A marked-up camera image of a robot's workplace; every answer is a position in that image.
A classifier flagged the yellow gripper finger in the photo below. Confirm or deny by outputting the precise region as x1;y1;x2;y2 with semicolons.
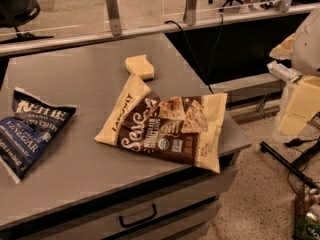
277;76;320;136

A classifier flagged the yellow sponge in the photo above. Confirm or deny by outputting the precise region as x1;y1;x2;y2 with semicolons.
125;54;154;80

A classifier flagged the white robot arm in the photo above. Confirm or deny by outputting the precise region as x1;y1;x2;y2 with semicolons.
267;8;320;137

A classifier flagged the black stand leg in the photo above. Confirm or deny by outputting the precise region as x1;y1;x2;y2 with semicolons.
260;142;320;190

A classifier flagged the brown and cream chip bag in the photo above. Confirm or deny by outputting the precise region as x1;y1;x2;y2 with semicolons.
95;74;227;173

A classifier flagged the grey cabinet with drawer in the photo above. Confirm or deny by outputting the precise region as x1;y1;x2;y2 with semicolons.
0;34;250;240

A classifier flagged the blue kettle chip bag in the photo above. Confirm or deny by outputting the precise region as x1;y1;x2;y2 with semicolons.
0;87;76;184

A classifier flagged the black office chair left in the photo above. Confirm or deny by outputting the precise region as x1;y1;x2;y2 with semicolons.
0;0;47;44

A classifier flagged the wire basket with cans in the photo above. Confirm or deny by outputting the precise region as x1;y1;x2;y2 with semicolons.
293;184;320;240

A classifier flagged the black cable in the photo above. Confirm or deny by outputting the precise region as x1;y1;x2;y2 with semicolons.
164;13;225;95

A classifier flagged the metal bracket middle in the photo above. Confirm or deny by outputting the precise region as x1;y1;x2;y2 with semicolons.
183;0;197;26

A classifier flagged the black drawer handle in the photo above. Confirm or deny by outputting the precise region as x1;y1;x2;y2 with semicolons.
118;203;158;229

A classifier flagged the metal bracket left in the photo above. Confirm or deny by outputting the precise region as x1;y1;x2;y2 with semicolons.
105;0;122;36

